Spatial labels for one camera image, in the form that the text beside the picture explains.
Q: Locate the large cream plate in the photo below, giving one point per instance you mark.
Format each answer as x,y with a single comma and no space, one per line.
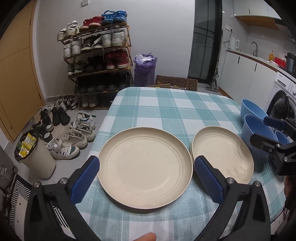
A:
144,168

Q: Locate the white washing machine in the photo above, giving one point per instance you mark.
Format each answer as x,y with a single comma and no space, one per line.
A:
281,102

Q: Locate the left hand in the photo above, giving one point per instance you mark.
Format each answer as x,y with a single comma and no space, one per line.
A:
147,237

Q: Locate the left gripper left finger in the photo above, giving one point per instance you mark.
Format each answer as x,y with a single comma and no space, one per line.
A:
82,178

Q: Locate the small cream plate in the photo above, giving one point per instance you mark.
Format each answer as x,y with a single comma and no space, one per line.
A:
225,151

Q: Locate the black rice cooker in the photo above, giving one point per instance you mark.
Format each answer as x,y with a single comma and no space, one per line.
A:
290,63

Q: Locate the medium blue bowl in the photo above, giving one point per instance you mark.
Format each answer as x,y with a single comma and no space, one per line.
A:
253,132

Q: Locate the black glass door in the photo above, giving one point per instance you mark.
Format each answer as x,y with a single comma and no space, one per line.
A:
206,43

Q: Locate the vacuum mop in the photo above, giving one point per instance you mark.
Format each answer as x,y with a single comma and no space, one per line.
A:
213,84

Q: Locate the white trash bin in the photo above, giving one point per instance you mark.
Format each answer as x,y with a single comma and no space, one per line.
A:
34,154

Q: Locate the small blue bowl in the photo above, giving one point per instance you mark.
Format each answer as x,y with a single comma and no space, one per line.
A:
282,138

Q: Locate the right hand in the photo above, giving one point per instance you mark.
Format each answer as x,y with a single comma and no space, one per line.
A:
289,189

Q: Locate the chrome faucet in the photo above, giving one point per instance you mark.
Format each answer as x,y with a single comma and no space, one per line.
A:
255,50

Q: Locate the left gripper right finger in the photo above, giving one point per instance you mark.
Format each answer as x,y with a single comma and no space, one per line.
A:
211,178

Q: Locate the patterned cardboard box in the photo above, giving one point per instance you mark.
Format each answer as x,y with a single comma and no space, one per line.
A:
184,83

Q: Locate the purple plastic bag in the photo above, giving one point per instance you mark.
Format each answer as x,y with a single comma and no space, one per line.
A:
144,70

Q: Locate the white kitchen cabinets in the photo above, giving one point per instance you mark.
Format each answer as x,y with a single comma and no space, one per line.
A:
243,77

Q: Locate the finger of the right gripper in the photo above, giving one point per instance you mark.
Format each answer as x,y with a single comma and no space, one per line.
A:
265,144
279,124

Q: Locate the white electric kettle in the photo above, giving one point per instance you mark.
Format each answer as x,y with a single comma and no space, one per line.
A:
234,43

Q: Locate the wooden shoe rack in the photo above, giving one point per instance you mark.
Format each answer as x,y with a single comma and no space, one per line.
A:
99,63

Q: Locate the wooden door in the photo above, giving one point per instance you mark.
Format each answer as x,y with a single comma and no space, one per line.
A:
21,95

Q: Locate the large blue bowl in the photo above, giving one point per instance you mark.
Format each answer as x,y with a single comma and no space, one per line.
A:
249,107

